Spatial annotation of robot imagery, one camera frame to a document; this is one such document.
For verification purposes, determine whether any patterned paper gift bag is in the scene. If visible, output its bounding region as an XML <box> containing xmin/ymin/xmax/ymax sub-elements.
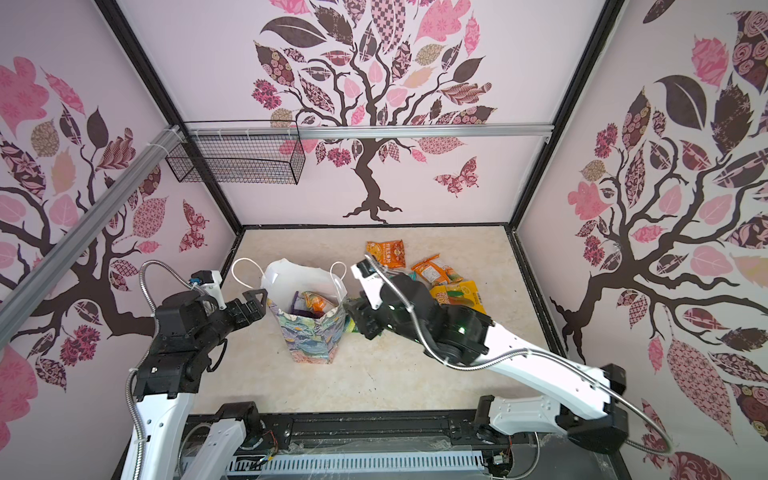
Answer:
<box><xmin>231</xmin><ymin>257</ymin><xmax>348</xmax><ymax>364</ymax></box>

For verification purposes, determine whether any orange mango snack bag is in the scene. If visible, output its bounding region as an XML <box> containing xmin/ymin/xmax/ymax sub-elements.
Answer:
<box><xmin>300</xmin><ymin>291</ymin><xmax>337</xmax><ymax>318</ymax></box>

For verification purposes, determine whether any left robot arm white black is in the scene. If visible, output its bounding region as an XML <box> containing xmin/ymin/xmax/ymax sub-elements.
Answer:
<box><xmin>121</xmin><ymin>260</ymin><xmax>268</xmax><ymax>479</ymax></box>

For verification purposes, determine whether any black base frame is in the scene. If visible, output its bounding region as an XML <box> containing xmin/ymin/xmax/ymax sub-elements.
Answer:
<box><xmin>111</xmin><ymin>406</ymin><xmax>632</xmax><ymax>480</ymax></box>

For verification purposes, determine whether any purple Fox's candy bag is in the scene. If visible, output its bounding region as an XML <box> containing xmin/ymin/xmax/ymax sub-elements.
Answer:
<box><xmin>289</xmin><ymin>291</ymin><xmax>314</xmax><ymax>318</ymax></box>

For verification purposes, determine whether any white slotted cable duct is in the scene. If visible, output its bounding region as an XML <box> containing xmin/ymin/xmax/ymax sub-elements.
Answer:
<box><xmin>224</xmin><ymin>451</ymin><xmax>485</xmax><ymax>478</ymax></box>

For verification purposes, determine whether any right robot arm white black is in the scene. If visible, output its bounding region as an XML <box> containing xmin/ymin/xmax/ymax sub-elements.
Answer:
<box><xmin>345</xmin><ymin>255</ymin><xmax>674</xmax><ymax>456</ymax></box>

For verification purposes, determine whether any orange snack packet far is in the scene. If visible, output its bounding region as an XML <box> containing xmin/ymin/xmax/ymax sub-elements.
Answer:
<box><xmin>366</xmin><ymin>240</ymin><xmax>406</xmax><ymax>269</ymax></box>

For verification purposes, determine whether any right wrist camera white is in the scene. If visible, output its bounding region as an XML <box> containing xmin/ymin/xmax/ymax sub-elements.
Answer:
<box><xmin>351</xmin><ymin>258</ymin><xmax>385</xmax><ymax>311</ymax></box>

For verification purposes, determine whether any green white snack bag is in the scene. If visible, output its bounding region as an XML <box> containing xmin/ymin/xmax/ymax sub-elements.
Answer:
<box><xmin>343</xmin><ymin>316</ymin><xmax>359</xmax><ymax>333</ymax></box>

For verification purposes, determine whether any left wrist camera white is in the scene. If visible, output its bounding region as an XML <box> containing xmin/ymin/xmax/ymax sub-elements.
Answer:
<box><xmin>190</xmin><ymin>270</ymin><xmax>226</xmax><ymax>310</ymax></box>

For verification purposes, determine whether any black wire basket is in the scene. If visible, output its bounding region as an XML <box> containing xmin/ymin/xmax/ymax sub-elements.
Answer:
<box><xmin>165</xmin><ymin>121</ymin><xmax>307</xmax><ymax>185</ymax></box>

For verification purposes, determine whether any yellow mango snack bag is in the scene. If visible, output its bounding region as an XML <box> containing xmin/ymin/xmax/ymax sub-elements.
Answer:
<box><xmin>430</xmin><ymin>280</ymin><xmax>486</xmax><ymax>314</ymax></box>

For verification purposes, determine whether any aluminium rail left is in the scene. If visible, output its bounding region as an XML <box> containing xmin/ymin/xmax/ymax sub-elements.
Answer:
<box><xmin>1</xmin><ymin>125</ymin><xmax>183</xmax><ymax>346</ymax></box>

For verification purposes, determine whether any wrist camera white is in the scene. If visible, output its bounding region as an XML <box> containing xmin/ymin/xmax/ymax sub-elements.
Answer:
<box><xmin>190</xmin><ymin>270</ymin><xmax>226</xmax><ymax>310</ymax></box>
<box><xmin>351</xmin><ymin>258</ymin><xmax>385</xmax><ymax>311</ymax></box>

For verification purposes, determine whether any aluminium rail back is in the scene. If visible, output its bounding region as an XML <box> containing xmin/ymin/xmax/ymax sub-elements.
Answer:
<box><xmin>188</xmin><ymin>123</ymin><xmax>554</xmax><ymax>140</ymax></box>

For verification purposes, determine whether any aluminium rail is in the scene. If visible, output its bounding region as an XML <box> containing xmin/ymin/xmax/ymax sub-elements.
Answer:
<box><xmin>1</xmin><ymin>125</ymin><xmax>183</xmax><ymax>346</ymax></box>
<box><xmin>188</xmin><ymin>123</ymin><xmax>554</xmax><ymax>140</ymax></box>

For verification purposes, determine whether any orange white snack packet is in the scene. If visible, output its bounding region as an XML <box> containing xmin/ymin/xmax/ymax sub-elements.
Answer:
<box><xmin>411</xmin><ymin>254</ymin><xmax>464</xmax><ymax>287</ymax></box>

